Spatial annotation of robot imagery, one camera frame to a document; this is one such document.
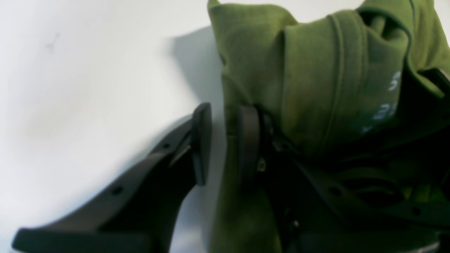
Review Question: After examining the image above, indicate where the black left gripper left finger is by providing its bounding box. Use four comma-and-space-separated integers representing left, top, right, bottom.
12, 103, 212, 253

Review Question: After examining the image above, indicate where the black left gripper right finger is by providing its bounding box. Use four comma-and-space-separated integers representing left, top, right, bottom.
237, 105, 449, 253

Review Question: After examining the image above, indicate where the olive green T-shirt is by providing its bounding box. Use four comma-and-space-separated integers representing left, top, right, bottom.
207, 0, 449, 253

